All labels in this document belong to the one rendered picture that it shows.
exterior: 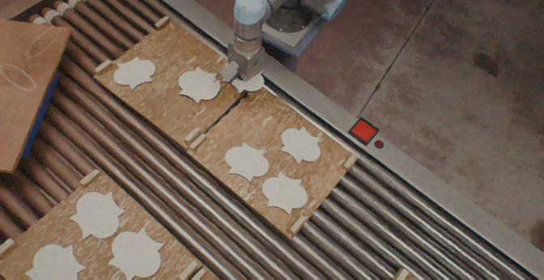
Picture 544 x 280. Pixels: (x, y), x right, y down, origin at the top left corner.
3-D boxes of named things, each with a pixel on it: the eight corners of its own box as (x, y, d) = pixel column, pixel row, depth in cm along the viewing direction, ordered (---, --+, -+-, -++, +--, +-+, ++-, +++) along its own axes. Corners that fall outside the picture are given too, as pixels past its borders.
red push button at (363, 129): (360, 121, 151) (361, 119, 150) (375, 132, 149) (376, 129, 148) (350, 133, 148) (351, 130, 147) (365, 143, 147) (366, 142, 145)
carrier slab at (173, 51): (169, 21, 164) (168, 19, 162) (257, 82, 154) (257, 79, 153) (94, 79, 148) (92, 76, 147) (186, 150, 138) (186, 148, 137)
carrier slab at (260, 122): (259, 86, 153) (260, 84, 152) (357, 159, 143) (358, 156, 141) (186, 154, 138) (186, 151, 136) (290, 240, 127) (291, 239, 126)
